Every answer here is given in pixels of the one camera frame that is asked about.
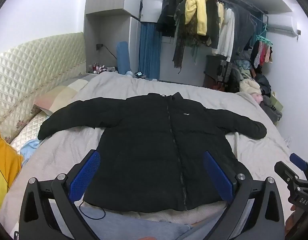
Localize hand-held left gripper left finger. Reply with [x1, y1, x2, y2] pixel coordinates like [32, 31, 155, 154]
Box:
[17, 149, 101, 240]

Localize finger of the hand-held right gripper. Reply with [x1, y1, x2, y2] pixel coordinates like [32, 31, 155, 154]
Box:
[274, 162, 298, 189]
[290, 153, 308, 180]

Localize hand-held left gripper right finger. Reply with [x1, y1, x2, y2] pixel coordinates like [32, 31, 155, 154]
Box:
[203, 151, 286, 240]

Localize black puffer jacket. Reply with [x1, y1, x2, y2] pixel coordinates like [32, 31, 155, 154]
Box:
[37, 92, 267, 212]

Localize pile of clothes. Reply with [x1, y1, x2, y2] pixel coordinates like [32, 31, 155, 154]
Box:
[229, 59, 283, 125]

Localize small hanging clothes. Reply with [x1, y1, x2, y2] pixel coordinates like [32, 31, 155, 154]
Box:
[250, 40, 273, 68]

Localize dark grey hanging clothes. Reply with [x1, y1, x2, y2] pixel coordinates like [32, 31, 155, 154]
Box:
[231, 2, 257, 53]

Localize light blue cloth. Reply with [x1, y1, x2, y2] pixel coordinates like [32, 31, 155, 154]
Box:
[20, 139, 44, 160]

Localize cream quilted bed sheet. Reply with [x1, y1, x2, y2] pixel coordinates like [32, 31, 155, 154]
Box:
[9, 112, 52, 153]

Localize pastel checked pillow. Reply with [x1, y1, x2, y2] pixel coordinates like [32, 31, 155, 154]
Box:
[34, 79, 89, 117]

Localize yellow cloth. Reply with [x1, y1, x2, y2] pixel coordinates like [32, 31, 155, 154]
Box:
[0, 127, 24, 215]

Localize grey bed blanket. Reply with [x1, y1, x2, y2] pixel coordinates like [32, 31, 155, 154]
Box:
[0, 71, 307, 230]

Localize group of cosmetic bottles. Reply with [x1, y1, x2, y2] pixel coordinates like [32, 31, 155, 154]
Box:
[90, 62, 117, 74]

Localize black storage shelf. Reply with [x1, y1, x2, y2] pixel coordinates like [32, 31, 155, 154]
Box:
[203, 55, 234, 90]

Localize cream quilted headboard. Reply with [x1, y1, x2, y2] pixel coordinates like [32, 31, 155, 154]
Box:
[0, 32, 87, 138]

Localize blue rolled yoga mat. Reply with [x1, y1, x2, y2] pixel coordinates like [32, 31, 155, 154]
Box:
[116, 41, 131, 74]

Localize teal hanging garment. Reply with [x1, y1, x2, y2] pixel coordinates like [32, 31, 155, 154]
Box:
[190, 44, 202, 64]

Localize green clip hanger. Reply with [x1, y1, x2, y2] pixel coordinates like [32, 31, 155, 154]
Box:
[255, 24, 273, 45]

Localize brown patterned scarf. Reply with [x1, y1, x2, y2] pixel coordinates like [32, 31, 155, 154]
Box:
[172, 5, 212, 68]

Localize blue curtain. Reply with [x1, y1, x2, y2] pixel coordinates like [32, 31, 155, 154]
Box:
[139, 21, 162, 80]

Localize white air conditioner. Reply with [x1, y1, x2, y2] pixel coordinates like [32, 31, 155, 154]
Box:
[268, 16, 301, 37]

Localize white hanging hoodie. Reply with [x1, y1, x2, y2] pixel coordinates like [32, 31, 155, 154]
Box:
[212, 8, 235, 62]

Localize black hanging jacket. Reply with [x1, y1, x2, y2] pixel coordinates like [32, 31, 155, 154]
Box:
[205, 0, 221, 49]

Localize yellow fleece hoodie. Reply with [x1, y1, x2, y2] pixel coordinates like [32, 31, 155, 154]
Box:
[184, 0, 208, 36]

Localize pale yellow hanging garment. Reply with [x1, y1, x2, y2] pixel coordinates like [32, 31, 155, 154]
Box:
[216, 2, 224, 25]

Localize grey wardrobe cabinet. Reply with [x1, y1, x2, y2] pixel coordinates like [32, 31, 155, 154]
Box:
[84, 0, 167, 74]

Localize black hanging coat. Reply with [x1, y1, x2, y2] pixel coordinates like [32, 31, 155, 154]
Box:
[156, 0, 187, 34]

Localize black cord loop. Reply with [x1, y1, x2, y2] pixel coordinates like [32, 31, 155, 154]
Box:
[78, 200, 106, 220]

